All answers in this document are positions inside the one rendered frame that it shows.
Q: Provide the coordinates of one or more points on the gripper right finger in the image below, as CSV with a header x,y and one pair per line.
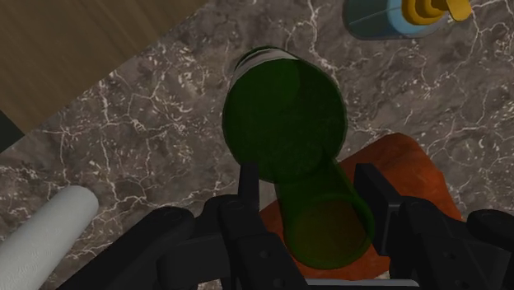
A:
x,y
433,241

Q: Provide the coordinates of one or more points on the white paper towel roll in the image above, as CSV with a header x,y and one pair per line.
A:
x,y
40,241

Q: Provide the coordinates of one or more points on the green glass bottle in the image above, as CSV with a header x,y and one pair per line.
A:
x,y
285,120

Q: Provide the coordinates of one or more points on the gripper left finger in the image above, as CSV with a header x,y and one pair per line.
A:
x,y
241,237

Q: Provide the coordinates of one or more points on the blue soap dispenser yellow pump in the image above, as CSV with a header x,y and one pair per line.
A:
x,y
385,18

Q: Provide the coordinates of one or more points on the orange cloth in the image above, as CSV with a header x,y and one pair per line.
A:
x,y
401,160

